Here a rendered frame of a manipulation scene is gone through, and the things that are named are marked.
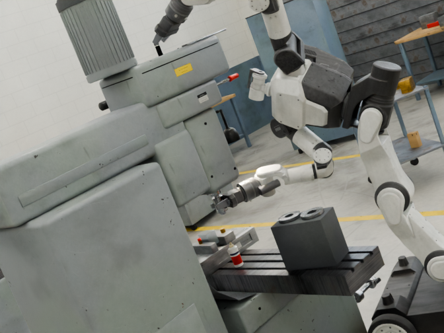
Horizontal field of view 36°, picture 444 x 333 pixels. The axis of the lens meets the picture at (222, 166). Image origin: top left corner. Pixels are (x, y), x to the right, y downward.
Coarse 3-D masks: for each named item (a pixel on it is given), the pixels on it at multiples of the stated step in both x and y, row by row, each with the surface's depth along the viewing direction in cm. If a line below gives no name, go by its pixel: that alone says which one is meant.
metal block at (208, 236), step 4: (204, 232) 303; (208, 232) 301; (212, 232) 300; (200, 236) 302; (204, 236) 299; (208, 236) 299; (212, 236) 300; (216, 236) 302; (204, 240) 301; (208, 240) 299; (212, 240) 300; (216, 240) 301
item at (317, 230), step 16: (320, 208) 254; (288, 224) 255; (304, 224) 251; (320, 224) 247; (336, 224) 255; (288, 240) 257; (304, 240) 254; (320, 240) 250; (336, 240) 253; (288, 256) 260; (304, 256) 256; (320, 256) 252; (336, 256) 251
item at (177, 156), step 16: (160, 144) 256; (176, 144) 261; (192, 144) 266; (160, 160) 256; (176, 160) 260; (192, 160) 265; (176, 176) 259; (192, 176) 264; (176, 192) 258; (192, 192) 263
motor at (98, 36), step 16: (64, 0) 246; (80, 0) 245; (96, 0) 247; (64, 16) 250; (80, 16) 246; (96, 16) 247; (112, 16) 251; (80, 32) 248; (96, 32) 248; (112, 32) 250; (80, 48) 251; (96, 48) 248; (112, 48) 250; (128, 48) 255; (96, 64) 250; (112, 64) 250; (128, 64) 253; (96, 80) 252
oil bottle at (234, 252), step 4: (232, 244) 288; (232, 248) 287; (236, 248) 287; (232, 252) 287; (236, 252) 287; (232, 256) 287; (236, 256) 287; (240, 256) 289; (232, 260) 289; (236, 260) 287; (240, 260) 288; (236, 264) 288; (240, 264) 288
